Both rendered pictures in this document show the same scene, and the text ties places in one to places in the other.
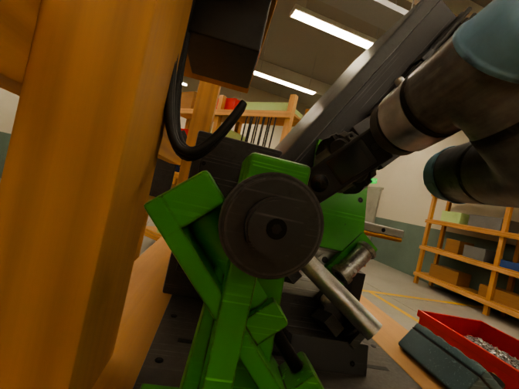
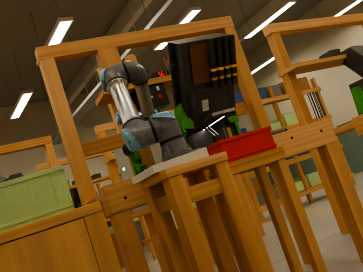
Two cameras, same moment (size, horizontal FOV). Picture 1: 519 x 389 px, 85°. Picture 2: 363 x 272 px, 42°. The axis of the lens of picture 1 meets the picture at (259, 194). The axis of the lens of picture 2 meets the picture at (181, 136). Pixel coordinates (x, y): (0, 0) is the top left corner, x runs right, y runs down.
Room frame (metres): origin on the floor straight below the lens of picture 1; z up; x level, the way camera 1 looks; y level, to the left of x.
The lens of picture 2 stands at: (-0.26, -2.93, 0.68)
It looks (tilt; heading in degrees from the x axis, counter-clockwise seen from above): 8 degrees up; 74
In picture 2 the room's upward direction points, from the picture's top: 19 degrees counter-clockwise
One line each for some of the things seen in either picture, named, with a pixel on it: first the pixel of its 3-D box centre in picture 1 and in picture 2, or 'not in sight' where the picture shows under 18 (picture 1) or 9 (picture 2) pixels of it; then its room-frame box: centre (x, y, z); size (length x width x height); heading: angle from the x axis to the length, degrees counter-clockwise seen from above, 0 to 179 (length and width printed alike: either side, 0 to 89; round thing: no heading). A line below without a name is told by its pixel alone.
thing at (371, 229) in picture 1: (317, 216); (210, 121); (0.74, -0.16, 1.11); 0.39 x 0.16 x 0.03; 99
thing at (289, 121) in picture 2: not in sight; (281, 145); (3.74, 5.01, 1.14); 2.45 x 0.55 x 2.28; 16
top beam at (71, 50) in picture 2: not in sight; (142, 38); (0.60, 0.22, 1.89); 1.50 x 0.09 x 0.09; 9
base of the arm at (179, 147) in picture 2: not in sight; (174, 148); (0.30, -0.78, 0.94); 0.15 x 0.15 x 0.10
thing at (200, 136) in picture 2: (223, 213); (201, 137); (0.73, 0.08, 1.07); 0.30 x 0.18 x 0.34; 9
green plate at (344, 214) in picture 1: (331, 194); (183, 121); (0.58, -0.15, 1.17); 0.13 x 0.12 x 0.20; 9
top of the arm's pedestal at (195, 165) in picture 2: not in sight; (182, 171); (0.30, -0.78, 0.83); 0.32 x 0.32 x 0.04; 12
